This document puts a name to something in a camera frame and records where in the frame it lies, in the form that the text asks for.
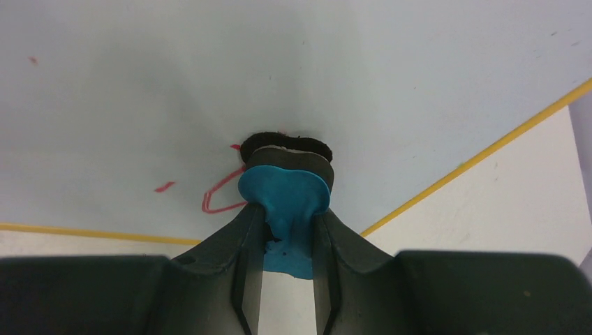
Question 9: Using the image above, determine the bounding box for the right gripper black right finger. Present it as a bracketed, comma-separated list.
[312, 211, 417, 334]

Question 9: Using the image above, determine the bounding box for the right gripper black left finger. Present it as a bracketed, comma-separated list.
[152, 204, 265, 334]

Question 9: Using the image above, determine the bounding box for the blue black whiteboard eraser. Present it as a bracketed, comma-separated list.
[238, 132, 334, 280]

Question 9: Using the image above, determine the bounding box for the yellow framed whiteboard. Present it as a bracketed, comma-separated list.
[1, 1, 591, 239]

